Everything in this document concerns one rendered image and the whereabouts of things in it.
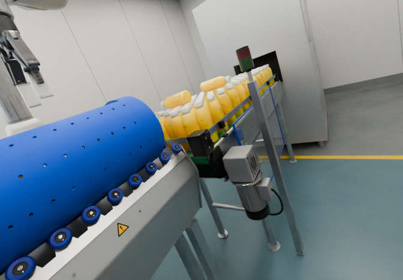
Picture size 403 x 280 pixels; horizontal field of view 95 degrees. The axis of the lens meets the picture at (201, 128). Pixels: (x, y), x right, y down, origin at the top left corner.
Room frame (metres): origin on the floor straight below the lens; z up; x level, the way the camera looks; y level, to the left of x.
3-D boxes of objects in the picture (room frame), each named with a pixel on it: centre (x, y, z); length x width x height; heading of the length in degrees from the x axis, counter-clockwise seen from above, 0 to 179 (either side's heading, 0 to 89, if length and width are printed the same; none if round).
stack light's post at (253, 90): (0.90, -0.31, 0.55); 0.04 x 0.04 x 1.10; 53
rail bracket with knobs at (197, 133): (0.73, 0.03, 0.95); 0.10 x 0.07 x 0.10; 53
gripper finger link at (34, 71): (0.52, 0.34, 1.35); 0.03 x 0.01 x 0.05; 52
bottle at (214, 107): (0.96, -0.10, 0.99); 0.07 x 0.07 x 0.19
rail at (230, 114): (1.39, -0.49, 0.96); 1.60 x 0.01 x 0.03; 143
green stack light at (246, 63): (0.90, -0.31, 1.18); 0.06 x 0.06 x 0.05
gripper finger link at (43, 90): (0.53, 0.36, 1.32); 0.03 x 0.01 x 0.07; 142
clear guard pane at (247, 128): (1.15, -0.39, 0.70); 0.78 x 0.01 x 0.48; 143
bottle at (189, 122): (0.83, 0.04, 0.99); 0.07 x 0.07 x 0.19
